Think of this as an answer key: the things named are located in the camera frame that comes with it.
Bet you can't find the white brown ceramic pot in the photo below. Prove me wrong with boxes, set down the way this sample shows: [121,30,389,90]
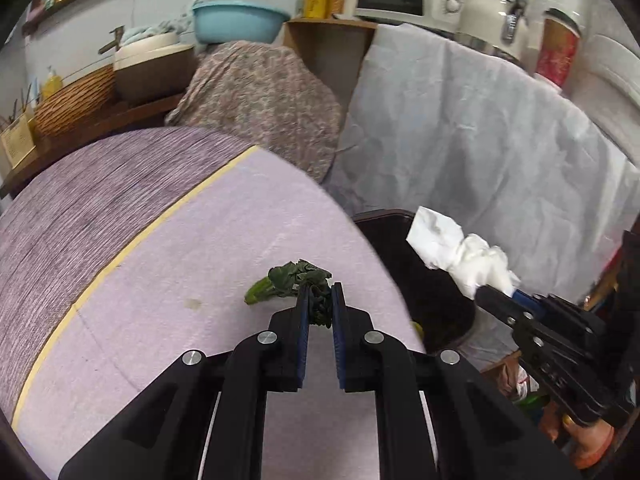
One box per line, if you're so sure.
[112,32,197,103]

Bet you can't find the green leafy vegetable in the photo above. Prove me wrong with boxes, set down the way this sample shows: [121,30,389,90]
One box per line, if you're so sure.
[244,259,335,328]

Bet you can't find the woven wicker basket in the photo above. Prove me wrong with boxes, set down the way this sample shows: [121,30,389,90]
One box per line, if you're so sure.
[32,64,118,137]

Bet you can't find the black trash bin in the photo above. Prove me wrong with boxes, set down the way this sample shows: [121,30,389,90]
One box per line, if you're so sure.
[351,209,477,356]

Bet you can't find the person's right hand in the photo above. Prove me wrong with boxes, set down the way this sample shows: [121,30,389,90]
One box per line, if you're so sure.
[550,400,618,468]

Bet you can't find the light purple table mat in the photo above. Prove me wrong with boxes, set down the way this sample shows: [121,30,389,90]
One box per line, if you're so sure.
[10,145,431,480]

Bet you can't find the white non-woven sheet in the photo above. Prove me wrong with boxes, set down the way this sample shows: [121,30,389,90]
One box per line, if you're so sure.
[325,22,640,371]

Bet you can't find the pink plastic bag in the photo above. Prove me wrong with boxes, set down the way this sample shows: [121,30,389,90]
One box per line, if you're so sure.
[482,350,546,406]

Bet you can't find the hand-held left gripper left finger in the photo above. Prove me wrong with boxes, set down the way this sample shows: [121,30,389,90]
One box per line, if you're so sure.
[59,282,311,480]

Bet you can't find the light teal towel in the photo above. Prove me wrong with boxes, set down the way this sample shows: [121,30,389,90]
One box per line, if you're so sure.
[120,0,211,46]

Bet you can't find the red patterned canister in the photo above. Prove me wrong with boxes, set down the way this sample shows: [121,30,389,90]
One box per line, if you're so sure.
[534,7,583,88]

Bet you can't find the purple woven tablecloth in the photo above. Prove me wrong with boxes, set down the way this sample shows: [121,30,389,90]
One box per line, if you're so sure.
[0,127,261,406]

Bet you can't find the dark wooden bench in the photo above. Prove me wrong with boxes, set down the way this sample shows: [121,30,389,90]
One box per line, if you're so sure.
[0,92,186,198]

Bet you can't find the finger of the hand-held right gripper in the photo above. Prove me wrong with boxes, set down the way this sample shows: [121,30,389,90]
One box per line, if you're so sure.
[512,289,551,311]
[475,286,538,341]

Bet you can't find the white tissue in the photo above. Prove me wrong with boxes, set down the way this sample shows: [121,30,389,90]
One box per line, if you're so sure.
[406,206,521,301]

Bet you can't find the light blue plastic basin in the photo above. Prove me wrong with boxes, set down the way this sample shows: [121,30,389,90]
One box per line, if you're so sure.
[191,0,292,46]

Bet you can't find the small wooden box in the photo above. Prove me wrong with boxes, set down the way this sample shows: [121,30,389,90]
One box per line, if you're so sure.
[0,110,38,168]

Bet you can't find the floral patterned cloth cover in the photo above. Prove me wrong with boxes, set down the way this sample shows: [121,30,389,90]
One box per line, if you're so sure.
[165,40,343,185]

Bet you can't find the white padded appliance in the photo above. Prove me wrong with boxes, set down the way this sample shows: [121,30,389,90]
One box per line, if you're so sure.
[570,30,640,166]

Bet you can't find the brown wooden cabinet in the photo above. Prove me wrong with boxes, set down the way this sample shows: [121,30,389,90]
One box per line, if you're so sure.
[283,16,378,96]

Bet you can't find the white electric kettle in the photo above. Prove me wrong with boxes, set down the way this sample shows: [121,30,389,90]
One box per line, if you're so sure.
[457,0,531,61]

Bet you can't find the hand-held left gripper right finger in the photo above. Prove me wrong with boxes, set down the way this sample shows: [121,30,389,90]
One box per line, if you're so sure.
[330,282,583,480]

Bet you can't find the yellow squeeze bottle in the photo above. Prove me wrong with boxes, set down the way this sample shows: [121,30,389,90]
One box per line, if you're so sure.
[41,66,62,101]

